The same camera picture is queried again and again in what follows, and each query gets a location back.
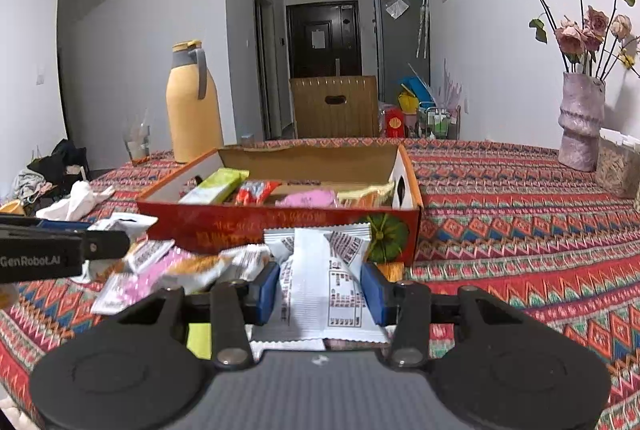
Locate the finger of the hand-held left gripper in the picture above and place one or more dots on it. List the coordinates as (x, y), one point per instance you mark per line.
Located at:
(105, 244)
(65, 225)

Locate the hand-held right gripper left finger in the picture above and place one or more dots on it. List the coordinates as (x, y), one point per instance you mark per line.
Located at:
(270, 295)

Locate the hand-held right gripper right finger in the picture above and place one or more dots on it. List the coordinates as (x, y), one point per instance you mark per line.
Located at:
(374, 295)

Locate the pink snack packet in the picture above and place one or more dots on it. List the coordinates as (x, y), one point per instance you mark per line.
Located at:
(307, 199)
(145, 285)

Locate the orange cardboard box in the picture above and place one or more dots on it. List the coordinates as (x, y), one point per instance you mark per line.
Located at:
(210, 222)

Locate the yellow striped long packet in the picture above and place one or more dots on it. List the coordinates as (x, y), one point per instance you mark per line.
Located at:
(365, 196)

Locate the red snack bag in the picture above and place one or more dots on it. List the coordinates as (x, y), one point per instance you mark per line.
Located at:
(257, 192)

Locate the crumpled white tissue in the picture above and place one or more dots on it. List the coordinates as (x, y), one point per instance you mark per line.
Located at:
(75, 202)

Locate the yellow cup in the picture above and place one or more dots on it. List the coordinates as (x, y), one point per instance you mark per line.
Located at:
(10, 207)

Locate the pile of clothes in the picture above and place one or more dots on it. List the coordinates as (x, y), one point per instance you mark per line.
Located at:
(55, 165)

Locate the glass cup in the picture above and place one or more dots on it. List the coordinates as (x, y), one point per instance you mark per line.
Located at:
(137, 145)

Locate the patterned red tablecloth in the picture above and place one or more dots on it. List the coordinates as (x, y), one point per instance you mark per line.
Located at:
(500, 220)

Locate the yellow thermos jug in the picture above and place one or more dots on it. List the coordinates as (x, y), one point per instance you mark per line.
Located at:
(192, 120)

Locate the red box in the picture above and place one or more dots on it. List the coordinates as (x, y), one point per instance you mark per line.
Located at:
(394, 123)

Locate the yellow bag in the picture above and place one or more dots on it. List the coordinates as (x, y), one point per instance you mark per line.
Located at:
(407, 103)

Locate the blue bag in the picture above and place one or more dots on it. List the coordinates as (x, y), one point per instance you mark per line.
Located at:
(417, 88)

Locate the grey refrigerator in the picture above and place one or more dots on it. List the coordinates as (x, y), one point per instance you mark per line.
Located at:
(395, 55)

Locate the dark door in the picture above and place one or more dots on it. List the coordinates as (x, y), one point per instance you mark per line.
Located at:
(300, 40)

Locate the white paper notice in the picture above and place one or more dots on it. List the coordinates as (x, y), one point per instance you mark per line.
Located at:
(321, 36)

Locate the pink ceramic vase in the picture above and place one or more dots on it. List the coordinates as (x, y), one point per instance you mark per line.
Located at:
(580, 125)

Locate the white folded umbrella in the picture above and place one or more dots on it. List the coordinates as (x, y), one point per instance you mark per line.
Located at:
(424, 25)

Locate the clear storage container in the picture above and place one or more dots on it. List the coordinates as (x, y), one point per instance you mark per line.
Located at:
(617, 165)

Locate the clear plastic pouch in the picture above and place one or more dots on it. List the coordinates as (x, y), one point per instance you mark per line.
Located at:
(397, 8)

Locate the dried pink roses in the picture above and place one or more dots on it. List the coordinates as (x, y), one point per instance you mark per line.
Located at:
(580, 38)

